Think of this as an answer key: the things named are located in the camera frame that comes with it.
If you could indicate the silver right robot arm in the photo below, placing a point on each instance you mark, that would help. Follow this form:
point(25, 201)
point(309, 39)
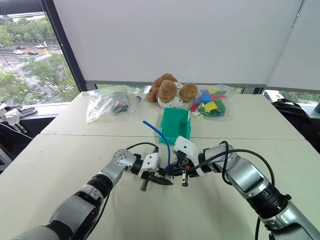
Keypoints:
point(246, 172)

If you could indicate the clear bag of colourful blocks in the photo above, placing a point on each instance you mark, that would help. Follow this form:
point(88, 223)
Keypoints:
point(212, 102)

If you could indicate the clear bag of small parts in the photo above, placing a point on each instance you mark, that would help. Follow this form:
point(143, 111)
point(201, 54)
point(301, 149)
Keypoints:
point(110, 102)

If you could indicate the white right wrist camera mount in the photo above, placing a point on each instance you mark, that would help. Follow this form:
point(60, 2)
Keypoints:
point(186, 147)

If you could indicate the brown and white plush dog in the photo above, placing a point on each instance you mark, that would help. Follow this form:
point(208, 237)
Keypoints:
point(167, 88)

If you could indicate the black window frame pillar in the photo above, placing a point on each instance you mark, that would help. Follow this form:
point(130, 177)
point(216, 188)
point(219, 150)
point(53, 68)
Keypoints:
point(62, 40)

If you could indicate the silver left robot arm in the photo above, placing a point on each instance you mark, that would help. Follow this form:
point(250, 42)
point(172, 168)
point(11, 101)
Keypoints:
point(75, 212)

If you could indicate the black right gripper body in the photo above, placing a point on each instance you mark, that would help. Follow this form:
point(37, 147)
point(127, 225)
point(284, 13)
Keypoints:
point(183, 161)

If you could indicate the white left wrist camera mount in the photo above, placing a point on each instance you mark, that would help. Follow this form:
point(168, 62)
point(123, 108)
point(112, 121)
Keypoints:
point(150, 162)

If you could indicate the narrow white roller blind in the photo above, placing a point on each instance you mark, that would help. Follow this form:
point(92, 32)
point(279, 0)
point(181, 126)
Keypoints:
point(297, 55)

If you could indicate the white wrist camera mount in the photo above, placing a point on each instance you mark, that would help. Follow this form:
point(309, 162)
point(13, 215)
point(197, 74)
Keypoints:
point(150, 162)
point(186, 147)

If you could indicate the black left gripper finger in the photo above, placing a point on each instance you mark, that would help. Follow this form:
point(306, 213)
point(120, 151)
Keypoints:
point(162, 181)
point(144, 184)

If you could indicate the green plastic bin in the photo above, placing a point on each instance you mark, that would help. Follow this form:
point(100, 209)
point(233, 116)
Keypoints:
point(175, 123)

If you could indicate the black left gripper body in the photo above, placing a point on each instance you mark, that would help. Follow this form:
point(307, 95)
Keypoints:
point(156, 173)

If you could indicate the white box by window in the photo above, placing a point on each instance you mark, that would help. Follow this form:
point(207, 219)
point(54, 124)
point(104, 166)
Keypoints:
point(272, 95)

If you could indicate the black and white slippers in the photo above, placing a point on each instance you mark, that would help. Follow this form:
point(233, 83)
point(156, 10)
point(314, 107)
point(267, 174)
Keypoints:
point(22, 110)

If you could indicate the large white roller blind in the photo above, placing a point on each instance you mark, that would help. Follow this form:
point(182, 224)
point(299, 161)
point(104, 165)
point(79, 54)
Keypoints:
point(175, 37)

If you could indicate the black backpack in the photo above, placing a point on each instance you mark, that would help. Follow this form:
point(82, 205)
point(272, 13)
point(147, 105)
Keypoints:
point(292, 112)

